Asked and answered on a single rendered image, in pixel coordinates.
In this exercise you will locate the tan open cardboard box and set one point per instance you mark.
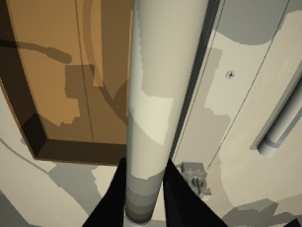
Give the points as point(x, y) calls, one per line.
point(64, 71)

